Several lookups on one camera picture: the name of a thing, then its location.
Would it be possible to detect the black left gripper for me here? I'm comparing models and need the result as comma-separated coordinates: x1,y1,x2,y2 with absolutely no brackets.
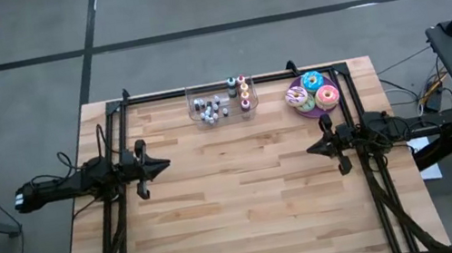
115,135,177,204

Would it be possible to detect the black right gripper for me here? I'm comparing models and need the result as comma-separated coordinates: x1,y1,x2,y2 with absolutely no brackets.
300,107,368,182

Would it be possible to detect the green food colouring bottle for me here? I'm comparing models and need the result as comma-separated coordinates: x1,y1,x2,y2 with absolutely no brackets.
224,75,241,100

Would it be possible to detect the purple plate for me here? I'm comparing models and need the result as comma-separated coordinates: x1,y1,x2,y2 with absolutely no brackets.
283,69,345,124

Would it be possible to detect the green frosted toy donut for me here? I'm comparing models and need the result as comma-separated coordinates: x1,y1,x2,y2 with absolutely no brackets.
294,95,319,114

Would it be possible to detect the pink frosted toy donut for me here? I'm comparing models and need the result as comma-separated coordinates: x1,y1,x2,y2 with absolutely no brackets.
312,82,343,113

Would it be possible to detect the purple striped white toy donut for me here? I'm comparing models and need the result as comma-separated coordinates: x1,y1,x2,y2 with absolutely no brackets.
283,83,310,110

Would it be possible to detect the blue frosted toy donut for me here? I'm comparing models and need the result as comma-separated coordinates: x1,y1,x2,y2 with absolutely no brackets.
298,68,328,95

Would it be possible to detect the clear plastic bin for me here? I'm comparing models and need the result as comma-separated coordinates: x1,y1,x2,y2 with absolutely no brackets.
182,73,262,132

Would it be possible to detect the white paper sheet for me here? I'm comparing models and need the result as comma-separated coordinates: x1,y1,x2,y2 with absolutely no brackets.
406,133,445,184

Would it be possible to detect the black power adapter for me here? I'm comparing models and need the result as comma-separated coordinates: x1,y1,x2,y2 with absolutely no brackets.
423,91,446,115

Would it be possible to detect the black desk leg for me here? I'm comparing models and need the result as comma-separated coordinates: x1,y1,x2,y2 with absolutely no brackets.
408,127,452,173

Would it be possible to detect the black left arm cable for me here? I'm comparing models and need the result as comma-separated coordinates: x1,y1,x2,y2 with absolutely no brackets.
23,121,129,214

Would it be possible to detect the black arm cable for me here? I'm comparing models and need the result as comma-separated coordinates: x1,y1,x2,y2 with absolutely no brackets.
23,121,129,214
355,106,426,169

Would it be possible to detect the black aluminium table frame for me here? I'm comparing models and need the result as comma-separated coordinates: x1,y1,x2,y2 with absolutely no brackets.
35,38,452,253

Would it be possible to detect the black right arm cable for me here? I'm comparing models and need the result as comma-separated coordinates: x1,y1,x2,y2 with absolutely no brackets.
355,106,426,169

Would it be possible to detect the yellow floor cable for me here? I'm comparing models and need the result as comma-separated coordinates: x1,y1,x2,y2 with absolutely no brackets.
413,70,452,107

